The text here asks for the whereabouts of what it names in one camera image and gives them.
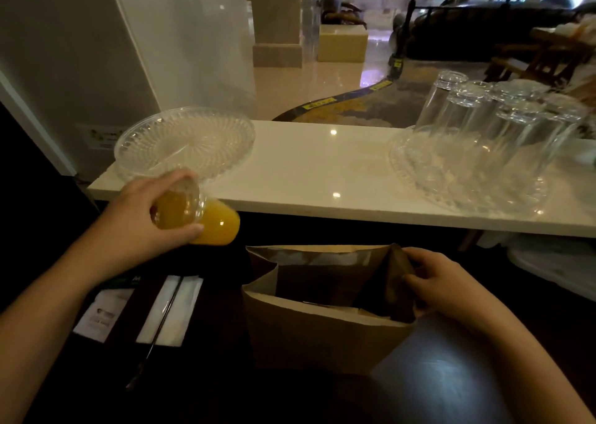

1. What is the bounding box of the white printed card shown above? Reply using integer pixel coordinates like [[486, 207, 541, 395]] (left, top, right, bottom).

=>
[[73, 289, 136, 344]]

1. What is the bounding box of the person's right hand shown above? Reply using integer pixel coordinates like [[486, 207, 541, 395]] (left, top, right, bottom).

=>
[[401, 247, 504, 334]]

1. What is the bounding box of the clear plastic partition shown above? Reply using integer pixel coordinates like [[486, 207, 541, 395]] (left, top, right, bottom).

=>
[[105, 0, 258, 119]]

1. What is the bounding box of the yellow box ottoman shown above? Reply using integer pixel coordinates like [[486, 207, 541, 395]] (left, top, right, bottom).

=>
[[318, 24, 369, 63]]

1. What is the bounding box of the clear glass tray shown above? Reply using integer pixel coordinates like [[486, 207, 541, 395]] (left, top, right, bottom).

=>
[[388, 126, 550, 218]]

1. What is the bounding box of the wall label sticker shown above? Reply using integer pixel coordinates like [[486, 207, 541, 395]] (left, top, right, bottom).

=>
[[76, 123, 125, 151]]

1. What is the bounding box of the white plastic tray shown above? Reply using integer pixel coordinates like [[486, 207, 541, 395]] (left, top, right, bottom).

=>
[[507, 235, 596, 301]]

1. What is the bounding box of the clear drinking glass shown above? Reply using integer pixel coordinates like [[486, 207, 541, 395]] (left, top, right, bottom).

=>
[[414, 70, 469, 131], [475, 100, 548, 196], [526, 92, 589, 182], [489, 79, 550, 108], [435, 80, 494, 145]]

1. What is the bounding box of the lidded cup of orange juice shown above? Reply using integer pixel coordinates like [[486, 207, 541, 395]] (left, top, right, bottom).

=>
[[150, 179, 241, 246]]

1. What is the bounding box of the black straw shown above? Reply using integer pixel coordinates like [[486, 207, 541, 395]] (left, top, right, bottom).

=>
[[126, 276, 185, 392]]

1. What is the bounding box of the white paper napkin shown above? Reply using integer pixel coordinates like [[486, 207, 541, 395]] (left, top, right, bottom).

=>
[[136, 276, 204, 348]]

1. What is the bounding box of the dark leather sofa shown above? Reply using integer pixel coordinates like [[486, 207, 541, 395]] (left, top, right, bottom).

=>
[[404, 0, 596, 62]]

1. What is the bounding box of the person's left forearm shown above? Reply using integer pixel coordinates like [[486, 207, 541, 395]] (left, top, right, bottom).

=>
[[0, 233, 110, 424]]

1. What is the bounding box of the black metal post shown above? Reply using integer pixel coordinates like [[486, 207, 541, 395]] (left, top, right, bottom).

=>
[[388, 0, 419, 83]]

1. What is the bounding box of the person's right forearm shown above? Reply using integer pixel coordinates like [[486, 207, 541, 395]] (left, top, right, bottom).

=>
[[466, 298, 596, 424]]

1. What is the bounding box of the beige square pillar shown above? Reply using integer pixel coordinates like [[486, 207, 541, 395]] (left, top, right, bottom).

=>
[[249, 0, 304, 69]]

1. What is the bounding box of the wooden chair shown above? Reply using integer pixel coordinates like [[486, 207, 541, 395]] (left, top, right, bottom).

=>
[[484, 21, 596, 91]]

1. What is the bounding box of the person's left hand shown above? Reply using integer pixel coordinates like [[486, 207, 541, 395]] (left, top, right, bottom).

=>
[[86, 168, 205, 282]]

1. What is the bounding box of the brown paper bag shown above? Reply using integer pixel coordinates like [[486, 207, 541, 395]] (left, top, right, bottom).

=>
[[241, 243, 427, 376]]

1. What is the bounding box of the round clear glass plate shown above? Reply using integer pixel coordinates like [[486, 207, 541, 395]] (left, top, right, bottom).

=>
[[114, 107, 257, 186]]

